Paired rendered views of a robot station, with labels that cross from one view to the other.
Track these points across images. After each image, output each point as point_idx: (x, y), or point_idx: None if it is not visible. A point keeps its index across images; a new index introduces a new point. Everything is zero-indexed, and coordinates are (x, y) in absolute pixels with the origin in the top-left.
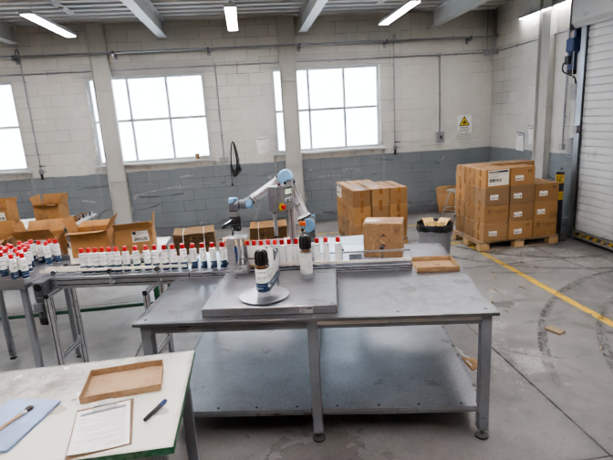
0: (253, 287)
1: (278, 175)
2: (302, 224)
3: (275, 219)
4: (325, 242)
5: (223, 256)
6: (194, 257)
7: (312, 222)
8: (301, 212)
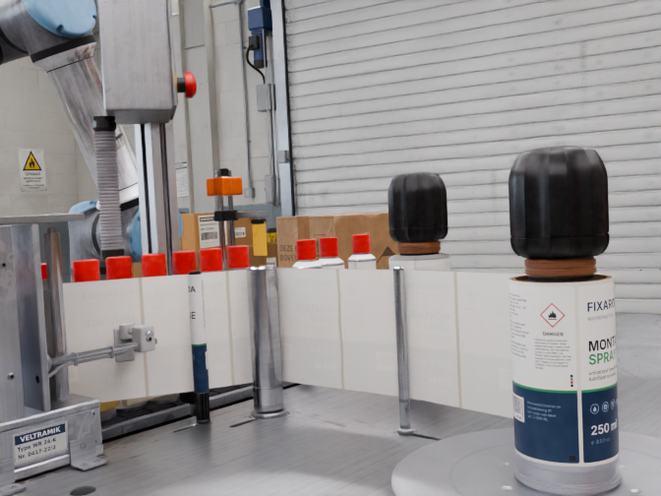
0: (345, 485)
1: None
2: (232, 190)
3: (112, 161)
4: (334, 256)
5: None
6: None
7: (178, 214)
8: (130, 171)
